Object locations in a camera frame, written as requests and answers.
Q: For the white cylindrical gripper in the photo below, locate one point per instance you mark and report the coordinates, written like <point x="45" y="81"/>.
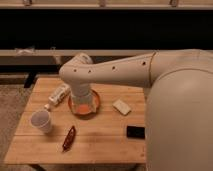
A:
<point x="81" y="96"/>

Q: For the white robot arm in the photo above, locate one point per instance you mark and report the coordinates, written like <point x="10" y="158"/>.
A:
<point x="179" y="106"/>

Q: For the orange round plate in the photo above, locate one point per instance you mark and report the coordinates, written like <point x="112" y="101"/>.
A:
<point x="96" y="104"/>

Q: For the white tube with label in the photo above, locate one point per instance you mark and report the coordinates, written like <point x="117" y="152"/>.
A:
<point x="57" y="96"/>

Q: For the red-brown snack wrapper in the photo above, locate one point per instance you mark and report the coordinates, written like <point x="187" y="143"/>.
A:
<point x="69" y="139"/>

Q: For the white rectangular sponge block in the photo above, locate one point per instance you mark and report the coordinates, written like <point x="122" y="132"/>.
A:
<point x="122" y="107"/>

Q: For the wooden table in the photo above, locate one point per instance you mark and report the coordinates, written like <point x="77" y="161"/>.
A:
<point x="99" y="140"/>

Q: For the black rectangular box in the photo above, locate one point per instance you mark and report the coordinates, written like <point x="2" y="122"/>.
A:
<point x="135" y="132"/>

